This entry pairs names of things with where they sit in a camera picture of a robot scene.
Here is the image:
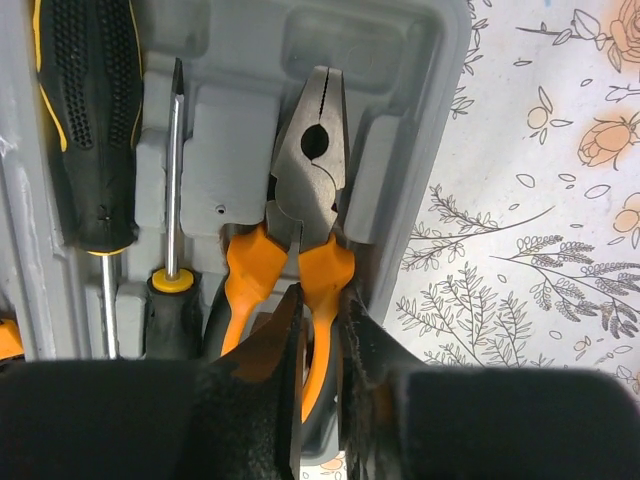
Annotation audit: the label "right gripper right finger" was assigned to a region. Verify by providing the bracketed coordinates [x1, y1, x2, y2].
[338, 287, 639, 479]

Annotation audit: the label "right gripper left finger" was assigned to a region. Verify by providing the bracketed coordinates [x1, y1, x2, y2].
[1, 284, 305, 479]

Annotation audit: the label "small yellow black screwdriver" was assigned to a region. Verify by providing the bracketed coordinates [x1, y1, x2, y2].
[144, 58, 202, 360]

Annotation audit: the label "orange black pliers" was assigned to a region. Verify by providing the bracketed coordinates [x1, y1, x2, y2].
[203, 66, 355, 434]

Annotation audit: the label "screwdriver bit set holder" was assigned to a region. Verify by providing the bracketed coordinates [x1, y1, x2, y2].
[0, 319, 24, 361]

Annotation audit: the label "grey plastic tool case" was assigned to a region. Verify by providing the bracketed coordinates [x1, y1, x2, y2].
[1, 1, 471, 360]

